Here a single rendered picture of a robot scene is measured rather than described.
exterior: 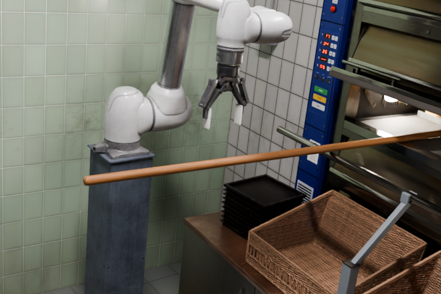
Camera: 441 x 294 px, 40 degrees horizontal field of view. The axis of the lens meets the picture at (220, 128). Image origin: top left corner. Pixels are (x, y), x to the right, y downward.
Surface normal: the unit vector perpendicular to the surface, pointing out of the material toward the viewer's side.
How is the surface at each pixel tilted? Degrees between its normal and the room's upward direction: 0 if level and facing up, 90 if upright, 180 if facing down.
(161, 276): 0
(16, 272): 90
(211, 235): 0
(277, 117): 90
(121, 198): 90
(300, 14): 90
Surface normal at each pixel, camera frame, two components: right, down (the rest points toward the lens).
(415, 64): -0.76, -0.25
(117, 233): 0.59, 0.31
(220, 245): 0.11, -0.94
